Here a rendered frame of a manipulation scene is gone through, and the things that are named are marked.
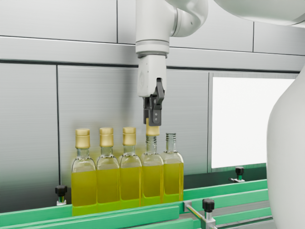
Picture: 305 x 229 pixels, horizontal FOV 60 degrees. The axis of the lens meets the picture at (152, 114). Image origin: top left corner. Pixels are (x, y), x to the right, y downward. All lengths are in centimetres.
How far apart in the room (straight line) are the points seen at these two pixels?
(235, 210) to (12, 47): 75
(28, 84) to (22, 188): 29
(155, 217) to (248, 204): 30
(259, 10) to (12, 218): 68
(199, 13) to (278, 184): 42
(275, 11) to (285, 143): 11
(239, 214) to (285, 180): 59
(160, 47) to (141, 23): 7
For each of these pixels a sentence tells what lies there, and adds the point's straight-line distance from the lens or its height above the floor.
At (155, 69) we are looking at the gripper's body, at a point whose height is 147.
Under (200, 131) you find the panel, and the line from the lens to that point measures 89.
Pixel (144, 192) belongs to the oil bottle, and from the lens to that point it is 70.
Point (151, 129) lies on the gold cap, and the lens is 66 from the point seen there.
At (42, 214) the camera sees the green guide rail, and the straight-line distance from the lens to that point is 74.
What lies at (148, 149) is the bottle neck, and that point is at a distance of 69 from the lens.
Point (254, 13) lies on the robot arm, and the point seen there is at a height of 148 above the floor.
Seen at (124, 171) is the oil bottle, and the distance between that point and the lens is 66.
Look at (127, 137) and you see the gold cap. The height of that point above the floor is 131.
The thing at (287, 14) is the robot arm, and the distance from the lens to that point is 26.
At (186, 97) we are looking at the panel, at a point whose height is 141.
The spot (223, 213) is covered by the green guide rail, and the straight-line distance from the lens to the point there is 81.
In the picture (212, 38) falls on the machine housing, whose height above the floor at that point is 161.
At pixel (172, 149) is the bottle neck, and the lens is 71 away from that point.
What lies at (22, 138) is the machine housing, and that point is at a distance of 82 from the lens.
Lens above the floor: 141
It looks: 4 degrees down
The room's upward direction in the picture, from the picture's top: straight up
